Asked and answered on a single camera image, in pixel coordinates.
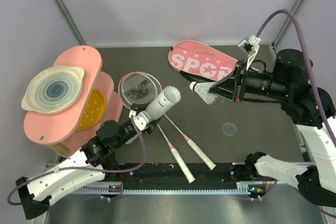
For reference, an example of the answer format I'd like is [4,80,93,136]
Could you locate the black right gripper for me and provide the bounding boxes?
[206,58,288,102]

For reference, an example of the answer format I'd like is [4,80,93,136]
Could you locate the white shuttlecock tube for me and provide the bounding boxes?
[125,86,181,145]

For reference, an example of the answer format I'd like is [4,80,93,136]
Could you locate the white feather shuttlecock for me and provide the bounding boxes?
[189,81,217,105]

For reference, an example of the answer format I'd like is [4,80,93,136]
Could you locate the pink white badminton racket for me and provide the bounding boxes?
[118,72,195,184]
[141,72,216,170]

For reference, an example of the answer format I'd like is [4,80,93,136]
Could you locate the pink racket cover bag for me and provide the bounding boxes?
[168,40,238,81]

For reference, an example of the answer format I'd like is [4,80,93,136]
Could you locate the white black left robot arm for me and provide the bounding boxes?
[16,116,158,220]

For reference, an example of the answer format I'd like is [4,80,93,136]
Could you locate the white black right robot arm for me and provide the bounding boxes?
[209,49,335,207]

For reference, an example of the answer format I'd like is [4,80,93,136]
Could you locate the clear plastic tube lid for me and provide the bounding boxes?
[222,122,237,136]

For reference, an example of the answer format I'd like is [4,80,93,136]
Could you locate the yellow plastic plate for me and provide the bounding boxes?
[76,89,106,132]

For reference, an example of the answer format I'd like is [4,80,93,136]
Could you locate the pink wooden shelf stand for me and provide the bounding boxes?
[21,46,123,157]

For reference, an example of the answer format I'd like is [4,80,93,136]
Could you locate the white blue ceramic dish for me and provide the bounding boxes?
[21,66,85,114]

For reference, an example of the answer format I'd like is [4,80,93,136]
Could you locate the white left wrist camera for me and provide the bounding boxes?
[129,110,150,131]

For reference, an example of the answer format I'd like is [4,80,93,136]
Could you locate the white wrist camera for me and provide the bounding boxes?
[129,110,150,131]
[238,35,261,70]

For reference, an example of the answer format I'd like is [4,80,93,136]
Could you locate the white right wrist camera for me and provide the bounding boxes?
[238,35,261,70]

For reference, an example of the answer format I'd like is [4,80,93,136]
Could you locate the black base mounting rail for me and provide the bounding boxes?
[104,162,266,190]

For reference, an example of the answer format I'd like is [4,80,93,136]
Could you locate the aluminium frame rail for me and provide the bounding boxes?
[46,42,336,224]

